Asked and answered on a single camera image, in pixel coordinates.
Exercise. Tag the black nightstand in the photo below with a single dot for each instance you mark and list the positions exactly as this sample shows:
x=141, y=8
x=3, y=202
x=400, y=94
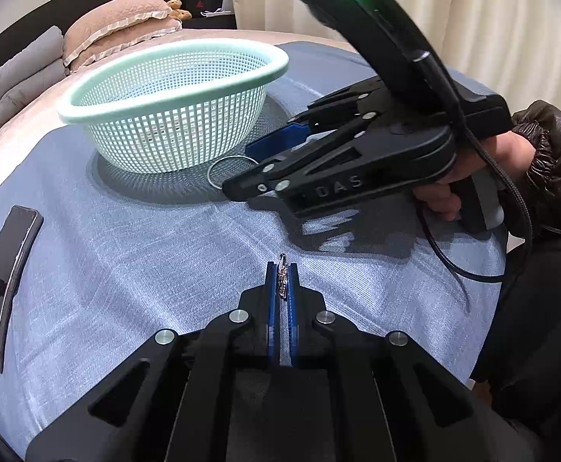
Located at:
x=213, y=21

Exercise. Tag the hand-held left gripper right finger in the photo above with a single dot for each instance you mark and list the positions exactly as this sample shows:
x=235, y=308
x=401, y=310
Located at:
x=294, y=298

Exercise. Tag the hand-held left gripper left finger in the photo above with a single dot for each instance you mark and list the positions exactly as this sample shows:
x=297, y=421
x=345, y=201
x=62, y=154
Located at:
x=273, y=298

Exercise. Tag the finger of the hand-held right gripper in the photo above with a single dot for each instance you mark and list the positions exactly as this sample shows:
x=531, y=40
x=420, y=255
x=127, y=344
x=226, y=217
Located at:
x=273, y=140
x=280, y=173

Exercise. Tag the silver hoop earring with pearl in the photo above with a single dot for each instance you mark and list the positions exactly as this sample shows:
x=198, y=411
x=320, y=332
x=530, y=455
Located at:
x=209, y=173

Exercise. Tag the pink frilled pillow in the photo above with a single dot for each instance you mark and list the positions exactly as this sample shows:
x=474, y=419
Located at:
x=116, y=14
x=136, y=38

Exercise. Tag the person's right hand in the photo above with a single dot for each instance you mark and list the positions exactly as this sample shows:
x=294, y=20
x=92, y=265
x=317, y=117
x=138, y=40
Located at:
x=497, y=154

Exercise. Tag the cream curtain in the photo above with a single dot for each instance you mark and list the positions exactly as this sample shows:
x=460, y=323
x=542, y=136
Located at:
x=501, y=19

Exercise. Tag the black smartphone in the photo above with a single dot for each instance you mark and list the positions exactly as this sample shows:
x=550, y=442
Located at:
x=11, y=260

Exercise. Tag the black box with red mark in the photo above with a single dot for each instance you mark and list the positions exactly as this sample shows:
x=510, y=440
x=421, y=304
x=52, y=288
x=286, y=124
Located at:
x=201, y=0

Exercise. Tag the blue cloth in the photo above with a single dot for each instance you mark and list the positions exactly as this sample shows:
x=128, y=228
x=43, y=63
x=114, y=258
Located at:
x=140, y=250

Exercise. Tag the grey folded quilt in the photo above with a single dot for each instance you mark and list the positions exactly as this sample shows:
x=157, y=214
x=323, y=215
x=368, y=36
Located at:
x=20, y=67
x=15, y=106

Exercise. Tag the person's black clothing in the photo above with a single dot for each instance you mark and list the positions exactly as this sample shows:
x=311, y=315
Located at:
x=540, y=337

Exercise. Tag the brown teddy bear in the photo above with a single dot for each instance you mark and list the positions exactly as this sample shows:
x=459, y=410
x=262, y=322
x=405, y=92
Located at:
x=177, y=8

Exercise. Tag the teal plastic mesh basket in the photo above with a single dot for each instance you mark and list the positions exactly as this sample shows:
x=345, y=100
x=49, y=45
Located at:
x=165, y=125

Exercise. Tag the person's right forearm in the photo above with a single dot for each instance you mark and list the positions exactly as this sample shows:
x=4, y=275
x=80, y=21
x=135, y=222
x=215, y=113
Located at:
x=554, y=154

